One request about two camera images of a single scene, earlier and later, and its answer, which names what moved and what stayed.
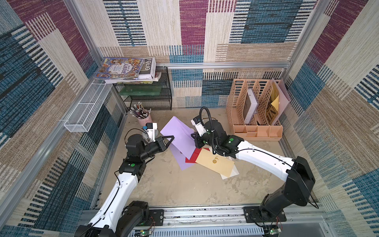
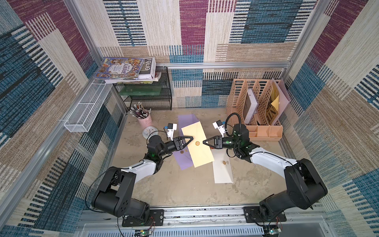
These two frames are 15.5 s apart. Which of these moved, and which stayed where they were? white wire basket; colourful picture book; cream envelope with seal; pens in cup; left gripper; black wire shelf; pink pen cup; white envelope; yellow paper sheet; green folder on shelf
Moved: cream envelope with seal; left gripper; white envelope
Stayed: yellow paper sheet; colourful picture book; pens in cup; pink pen cup; green folder on shelf; white wire basket; black wire shelf
